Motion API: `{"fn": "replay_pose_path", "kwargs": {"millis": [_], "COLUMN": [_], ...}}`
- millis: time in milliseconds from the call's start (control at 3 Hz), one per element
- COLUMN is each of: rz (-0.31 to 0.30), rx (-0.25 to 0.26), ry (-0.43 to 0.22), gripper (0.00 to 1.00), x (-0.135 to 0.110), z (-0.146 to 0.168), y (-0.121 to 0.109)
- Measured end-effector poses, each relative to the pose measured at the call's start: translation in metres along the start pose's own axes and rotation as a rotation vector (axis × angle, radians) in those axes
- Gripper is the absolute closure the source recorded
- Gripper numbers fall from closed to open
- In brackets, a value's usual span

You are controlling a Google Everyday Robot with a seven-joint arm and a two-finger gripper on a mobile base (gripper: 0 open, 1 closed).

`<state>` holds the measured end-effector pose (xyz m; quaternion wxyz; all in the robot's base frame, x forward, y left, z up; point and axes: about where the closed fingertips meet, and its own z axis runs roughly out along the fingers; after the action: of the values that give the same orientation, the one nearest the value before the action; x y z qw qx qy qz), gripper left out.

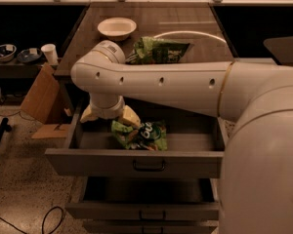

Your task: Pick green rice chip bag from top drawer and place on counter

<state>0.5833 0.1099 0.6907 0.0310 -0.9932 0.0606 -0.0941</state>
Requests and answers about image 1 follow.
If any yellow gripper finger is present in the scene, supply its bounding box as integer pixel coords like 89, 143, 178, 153
80, 105, 98, 123
118, 105, 141, 129

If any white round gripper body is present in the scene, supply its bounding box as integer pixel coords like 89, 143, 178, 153
90, 94, 125, 119

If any green rice chip bag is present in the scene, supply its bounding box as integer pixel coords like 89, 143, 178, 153
111, 120, 167, 151

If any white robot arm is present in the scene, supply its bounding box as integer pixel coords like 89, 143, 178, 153
70, 41, 293, 234

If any green chip bag on counter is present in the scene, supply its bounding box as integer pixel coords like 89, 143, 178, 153
126, 36, 190, 64

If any open top drawer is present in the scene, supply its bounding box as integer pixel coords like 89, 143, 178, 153
45, 99, 228, 178

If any open drawer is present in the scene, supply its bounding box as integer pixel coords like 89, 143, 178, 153
45, 99, 228, 178
65, 177, 219, 221

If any open middle drawer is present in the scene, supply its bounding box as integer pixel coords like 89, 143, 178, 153
65, 177, 219, 221

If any bottom drawer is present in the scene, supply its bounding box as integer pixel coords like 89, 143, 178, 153
83, 220, 216, 234

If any grey drawer cabinet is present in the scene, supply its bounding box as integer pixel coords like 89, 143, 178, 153
53, 2, 238, 115

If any brown cardboard box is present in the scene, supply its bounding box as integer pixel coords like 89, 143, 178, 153
21, 62, 71, 139

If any white paper cup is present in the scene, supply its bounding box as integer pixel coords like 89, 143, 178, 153
41, 44, 59, 65

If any white bowl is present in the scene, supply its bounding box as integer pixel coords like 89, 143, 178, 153
98, 18, 137, 41

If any blue bowl right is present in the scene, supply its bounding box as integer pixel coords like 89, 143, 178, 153
17, 48, 42, 63

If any blue bowl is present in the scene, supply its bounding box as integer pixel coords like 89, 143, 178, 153
17, 48, 42, 63
0, 44, 17, 62

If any grey side shelf left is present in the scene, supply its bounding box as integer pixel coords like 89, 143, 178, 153
0, 58, 45, 79

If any blue bowl left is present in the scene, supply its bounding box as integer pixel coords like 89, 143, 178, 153
0, 44, 17, 62

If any black floor cable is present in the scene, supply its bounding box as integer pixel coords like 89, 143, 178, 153
0, 206, 66, 234

